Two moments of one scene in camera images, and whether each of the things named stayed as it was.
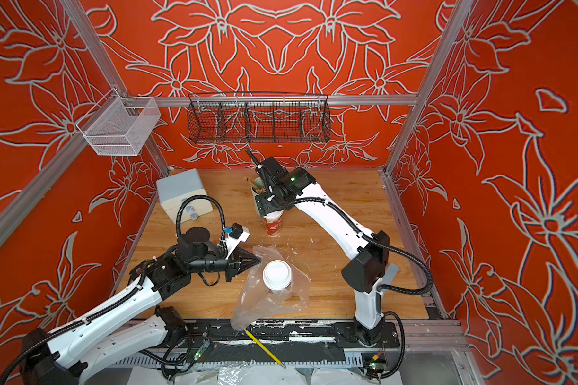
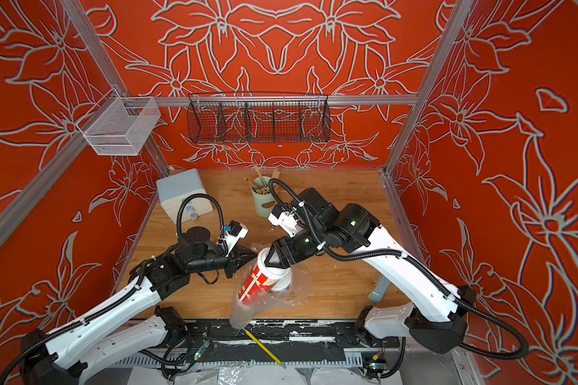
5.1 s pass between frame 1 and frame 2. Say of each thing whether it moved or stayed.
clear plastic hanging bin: stayed
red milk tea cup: moved
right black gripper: moved
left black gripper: stayed
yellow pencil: stayed
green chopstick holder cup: stayed
